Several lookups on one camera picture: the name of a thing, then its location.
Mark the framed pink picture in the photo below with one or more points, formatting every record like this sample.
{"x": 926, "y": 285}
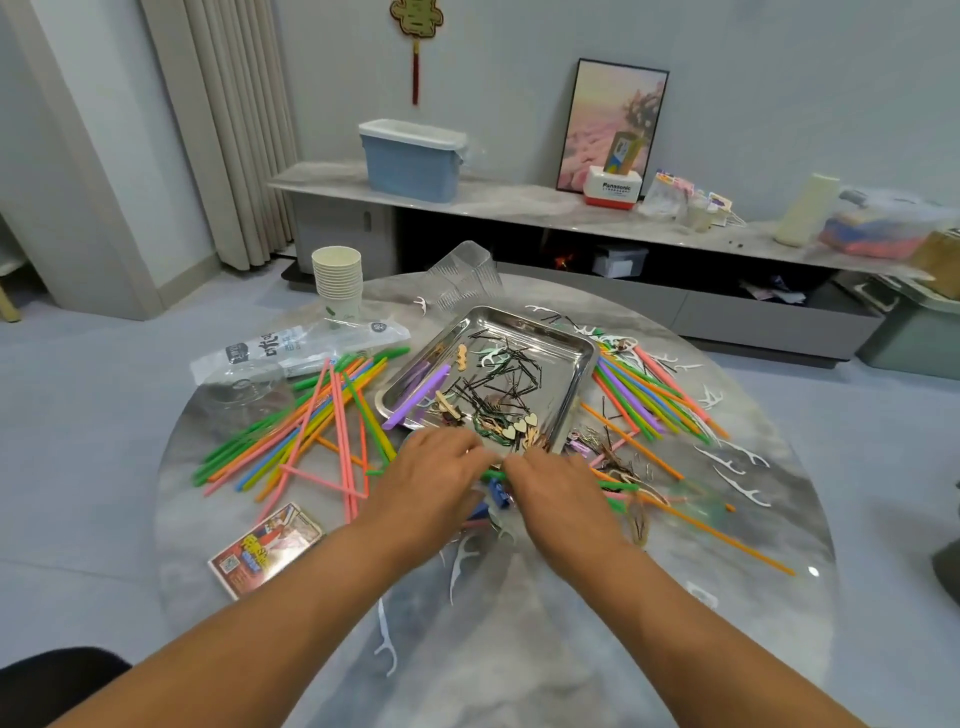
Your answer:
{"x": 596, "y": 120}

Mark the white and red small box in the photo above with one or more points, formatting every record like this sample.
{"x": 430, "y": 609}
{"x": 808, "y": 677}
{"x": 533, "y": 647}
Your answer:
{"x": 612, "y": 188}

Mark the clear round plastic bowl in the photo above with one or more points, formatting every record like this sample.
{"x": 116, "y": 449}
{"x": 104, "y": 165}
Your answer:
{"x": 233, "y": 393}

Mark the cardboard box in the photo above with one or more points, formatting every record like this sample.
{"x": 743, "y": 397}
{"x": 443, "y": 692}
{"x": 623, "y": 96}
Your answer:
{"x": 942, "y": 263}

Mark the white box in cabinet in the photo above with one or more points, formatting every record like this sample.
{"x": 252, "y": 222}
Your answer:
{"x": 618, "y": 263}

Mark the group of white paper cups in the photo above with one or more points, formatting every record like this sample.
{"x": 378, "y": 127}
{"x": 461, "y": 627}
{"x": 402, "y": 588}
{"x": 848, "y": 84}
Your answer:
{"x": 338, "y": 278}

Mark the small colourful box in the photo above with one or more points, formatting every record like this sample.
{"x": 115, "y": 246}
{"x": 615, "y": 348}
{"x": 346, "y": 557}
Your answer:
{"x": 623, "y": 150}

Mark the clear ribbed organizer box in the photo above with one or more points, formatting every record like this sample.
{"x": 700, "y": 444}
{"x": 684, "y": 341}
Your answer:
{"x": 468, "y": 273}

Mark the colourful matchbox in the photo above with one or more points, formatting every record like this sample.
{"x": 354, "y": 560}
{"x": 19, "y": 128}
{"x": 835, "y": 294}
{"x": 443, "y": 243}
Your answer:
{"x": 266, "y": 549}

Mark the grey cabinet with marble top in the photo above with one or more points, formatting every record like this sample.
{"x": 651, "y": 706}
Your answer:
{"x": 495, "y": 195}

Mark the grey green storage bin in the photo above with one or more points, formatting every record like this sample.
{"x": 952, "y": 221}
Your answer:
{"x": 915, "y": 330}

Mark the pile of floss picks and clips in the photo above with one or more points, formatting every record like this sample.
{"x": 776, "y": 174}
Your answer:
{"x": 503, "y": 390}

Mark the pile of colourful straws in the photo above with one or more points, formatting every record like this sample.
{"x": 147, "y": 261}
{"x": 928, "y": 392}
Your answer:
{"x": 285, "y": 435}

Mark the trash bin with black bag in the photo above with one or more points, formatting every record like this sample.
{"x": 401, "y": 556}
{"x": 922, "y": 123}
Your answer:
{"x": 950, "y": 563}

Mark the person's left hand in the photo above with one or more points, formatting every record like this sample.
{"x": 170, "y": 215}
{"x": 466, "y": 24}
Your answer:
{"x": 428, "y": 495}

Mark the loose papers in cabinet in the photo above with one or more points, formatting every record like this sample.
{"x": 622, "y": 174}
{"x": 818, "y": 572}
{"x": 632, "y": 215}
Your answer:
{"x": 773, "y": 288}

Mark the blue storage box white lid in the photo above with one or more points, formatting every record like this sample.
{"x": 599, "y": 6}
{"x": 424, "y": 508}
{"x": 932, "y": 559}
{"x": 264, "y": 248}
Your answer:
{"x": 413, "y": 159}

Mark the person's left forearm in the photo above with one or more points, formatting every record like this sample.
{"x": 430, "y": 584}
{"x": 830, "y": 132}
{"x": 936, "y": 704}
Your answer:
{"x": 240, "y": 645}

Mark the clear bag of snacks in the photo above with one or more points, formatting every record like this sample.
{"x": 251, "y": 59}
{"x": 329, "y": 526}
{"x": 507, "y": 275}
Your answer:
{"x": 665, "y": 195}

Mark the clear storage box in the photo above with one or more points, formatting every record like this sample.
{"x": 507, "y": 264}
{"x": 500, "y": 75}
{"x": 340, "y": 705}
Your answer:
{"x": 885, "y": 222}

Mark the person's right forearm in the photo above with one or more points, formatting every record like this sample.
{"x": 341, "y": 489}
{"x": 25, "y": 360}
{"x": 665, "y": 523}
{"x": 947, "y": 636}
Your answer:
{"x": 720, "y": 653}

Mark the beige curtain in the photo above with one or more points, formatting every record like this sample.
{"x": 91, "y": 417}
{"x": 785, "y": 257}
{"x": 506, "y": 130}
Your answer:
{"x": 225, "y": 128}

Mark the white floss pick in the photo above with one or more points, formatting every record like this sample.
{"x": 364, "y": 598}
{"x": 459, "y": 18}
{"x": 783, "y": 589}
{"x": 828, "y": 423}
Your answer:
{"x": 728, "y": 453}
{"x": 422, "y": 302}
{"x": 386, "y": 638}
{"x": 461, "y": 570}
{"x": 738, "y": 488}

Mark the clear printed plastic bag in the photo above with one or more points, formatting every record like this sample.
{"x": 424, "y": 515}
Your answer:
{"x": 300, "y": 350}

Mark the colourful small packet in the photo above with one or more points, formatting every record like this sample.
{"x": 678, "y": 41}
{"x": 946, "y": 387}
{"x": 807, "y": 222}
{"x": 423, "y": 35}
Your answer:
{"x": 719, "y": 203}

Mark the red gold wall hanging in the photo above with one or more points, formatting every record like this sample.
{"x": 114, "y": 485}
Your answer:
{"x": 417, "y": 23}

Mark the metal tray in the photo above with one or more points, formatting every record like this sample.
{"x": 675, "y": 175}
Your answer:
{"x": 563, "y": 342}

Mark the person's right hand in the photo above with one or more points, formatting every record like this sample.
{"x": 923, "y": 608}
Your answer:
{"x": 570, "y": 518}

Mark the cream paper roll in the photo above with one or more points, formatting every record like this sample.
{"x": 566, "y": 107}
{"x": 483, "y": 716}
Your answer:
{"x": 807, "y": 210}

